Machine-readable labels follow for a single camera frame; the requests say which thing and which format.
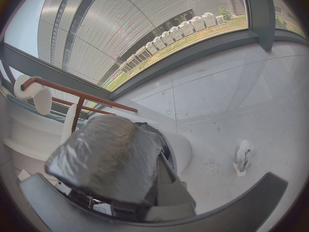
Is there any white cushioned wooden chair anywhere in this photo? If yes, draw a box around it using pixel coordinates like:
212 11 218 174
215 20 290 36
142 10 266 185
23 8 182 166
13 74 137 145

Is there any black plastic bag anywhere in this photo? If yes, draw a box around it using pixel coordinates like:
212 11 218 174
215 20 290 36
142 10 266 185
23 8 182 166
45 115 189 208

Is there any white paper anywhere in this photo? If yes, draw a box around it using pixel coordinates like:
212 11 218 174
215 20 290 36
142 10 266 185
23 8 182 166
232 140 255 177

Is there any white trash bin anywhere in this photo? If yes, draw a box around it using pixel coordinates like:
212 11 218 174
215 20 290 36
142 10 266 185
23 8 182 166
158 132 193 177

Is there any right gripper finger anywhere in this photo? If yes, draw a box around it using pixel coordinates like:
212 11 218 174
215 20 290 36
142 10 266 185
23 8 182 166
147 154 196 223

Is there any window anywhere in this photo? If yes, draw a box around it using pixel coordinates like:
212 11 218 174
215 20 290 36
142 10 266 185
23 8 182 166
0 0 307 120

